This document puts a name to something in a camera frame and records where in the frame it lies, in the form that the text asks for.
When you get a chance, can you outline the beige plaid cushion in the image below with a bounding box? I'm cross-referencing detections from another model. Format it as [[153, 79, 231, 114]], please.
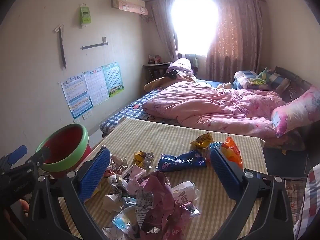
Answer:
[[285, 179, 307, 220]]

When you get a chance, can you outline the green bordered wall poster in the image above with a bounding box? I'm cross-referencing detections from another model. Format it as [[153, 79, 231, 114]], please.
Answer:
[[102, 62, 125, 98]]

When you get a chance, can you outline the yellow green book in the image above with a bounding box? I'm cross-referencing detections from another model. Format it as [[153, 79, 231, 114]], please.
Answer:
[[247, 78, 267, 87]]

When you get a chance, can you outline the angled dark wall bracket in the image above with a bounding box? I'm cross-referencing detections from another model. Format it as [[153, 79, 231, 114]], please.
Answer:
[[53, 25, 67, 69]]

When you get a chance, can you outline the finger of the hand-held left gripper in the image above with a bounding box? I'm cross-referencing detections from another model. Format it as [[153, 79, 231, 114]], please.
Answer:
[[0, 145, 28, 170], [15, 146, 52, 174]]

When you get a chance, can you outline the pink patterned curtain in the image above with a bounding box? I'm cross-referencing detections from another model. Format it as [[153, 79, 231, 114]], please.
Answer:
[[206, 0, 265, 82], [146, 0, 179, 63]]

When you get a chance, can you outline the blue grey plaid pillow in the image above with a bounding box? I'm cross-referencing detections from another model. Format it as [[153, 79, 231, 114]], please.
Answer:
[[269, 72, 290, 92]]

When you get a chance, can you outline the orange snack bag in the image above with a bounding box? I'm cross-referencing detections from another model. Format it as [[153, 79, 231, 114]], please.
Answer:
[[220, 136, 243, 169]]

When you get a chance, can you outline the straight dark wall bracket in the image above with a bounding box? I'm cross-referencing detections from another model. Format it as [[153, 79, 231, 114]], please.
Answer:
[[81, 37, 109, 50]]

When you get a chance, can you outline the folded pink blanket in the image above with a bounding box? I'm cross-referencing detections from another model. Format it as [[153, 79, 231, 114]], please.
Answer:
[[166, 58, 195, 78]]

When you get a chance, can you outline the pink duvet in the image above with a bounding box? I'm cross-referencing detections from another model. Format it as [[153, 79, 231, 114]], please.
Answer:
[[142, 76, 287, 139]]

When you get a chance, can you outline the yellow silver candy wrapper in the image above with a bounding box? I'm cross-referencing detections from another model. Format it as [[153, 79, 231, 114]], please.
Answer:
[[134, 151, 155, 172]]

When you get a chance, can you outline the blue white checked pillow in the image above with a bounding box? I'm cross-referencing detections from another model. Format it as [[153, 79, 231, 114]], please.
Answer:
[[234, 71, 260, 89]]

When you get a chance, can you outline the red bucket with green rim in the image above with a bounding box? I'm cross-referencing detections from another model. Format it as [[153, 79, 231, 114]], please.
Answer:
[[36, 124, 92, 179]]

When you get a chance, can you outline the white red wall poster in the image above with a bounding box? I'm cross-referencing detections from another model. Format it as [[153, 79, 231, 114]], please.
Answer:
[[84, 66, 110, 107]]

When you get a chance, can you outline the dark green cloth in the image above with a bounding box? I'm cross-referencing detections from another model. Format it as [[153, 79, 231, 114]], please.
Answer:
[[189, 54, 199, 70]]

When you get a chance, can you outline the blue bordered wall poster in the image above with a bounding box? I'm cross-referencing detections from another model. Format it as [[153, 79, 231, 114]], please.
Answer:
[[61, 73, 93, 119]]

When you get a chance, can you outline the pink wrapper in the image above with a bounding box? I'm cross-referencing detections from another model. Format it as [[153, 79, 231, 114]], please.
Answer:
[[136, 171, 175, 233]]

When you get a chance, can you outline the green plush toy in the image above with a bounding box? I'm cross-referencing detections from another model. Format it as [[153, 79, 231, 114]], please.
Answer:
[[259, 67, 272, 80]]

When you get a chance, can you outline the blue patterned snack bag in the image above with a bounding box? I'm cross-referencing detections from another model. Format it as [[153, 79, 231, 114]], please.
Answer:
[[157, 150, 207, 172]]

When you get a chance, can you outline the clear plastic wrapper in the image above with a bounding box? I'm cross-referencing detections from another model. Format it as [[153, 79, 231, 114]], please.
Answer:
[[101, 152, 202, 240]]

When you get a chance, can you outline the green wall pouch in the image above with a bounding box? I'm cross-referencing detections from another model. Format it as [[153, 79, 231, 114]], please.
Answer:
[[79, 2, 92, 28]]

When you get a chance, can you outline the dark wooden desk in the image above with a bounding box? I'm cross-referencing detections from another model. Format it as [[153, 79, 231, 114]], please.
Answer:
[[143, 62, 173, 84]]

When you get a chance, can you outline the yellow checked tablecloth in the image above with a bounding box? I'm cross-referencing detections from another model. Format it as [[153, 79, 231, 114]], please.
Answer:
[[59, 117, 268, 240]]

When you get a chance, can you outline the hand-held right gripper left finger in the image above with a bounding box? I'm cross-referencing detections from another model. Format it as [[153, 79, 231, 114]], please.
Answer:
[[27, 146, 112, 240]]

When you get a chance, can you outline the yellow plush blanket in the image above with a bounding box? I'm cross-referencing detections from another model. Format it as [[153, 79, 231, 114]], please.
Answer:
[[144, 76, 175, 92]]

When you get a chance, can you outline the red blue plaid cloth bundle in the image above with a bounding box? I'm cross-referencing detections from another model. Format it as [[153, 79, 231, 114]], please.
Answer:
[[294, 164, 320, 240]]

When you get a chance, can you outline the yellow snack wrapper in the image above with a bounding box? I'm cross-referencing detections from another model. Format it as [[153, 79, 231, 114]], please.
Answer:
[[190, 133, 214, 150]]

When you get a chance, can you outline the pink floral pillow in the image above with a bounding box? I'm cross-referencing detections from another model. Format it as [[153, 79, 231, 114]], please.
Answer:
[[271, 85, 320, 138]]

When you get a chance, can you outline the air conditioner with pink cover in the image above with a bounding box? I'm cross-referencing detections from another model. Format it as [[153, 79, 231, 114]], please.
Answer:
[[111, 0, 148, 15]]

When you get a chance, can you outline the dark headboard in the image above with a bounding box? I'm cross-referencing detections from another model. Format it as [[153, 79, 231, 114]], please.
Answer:
[[275, 66, 320, 100]]

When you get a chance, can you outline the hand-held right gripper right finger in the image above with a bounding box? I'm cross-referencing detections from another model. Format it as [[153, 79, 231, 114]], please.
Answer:
[[209, 147, 294, 240]]

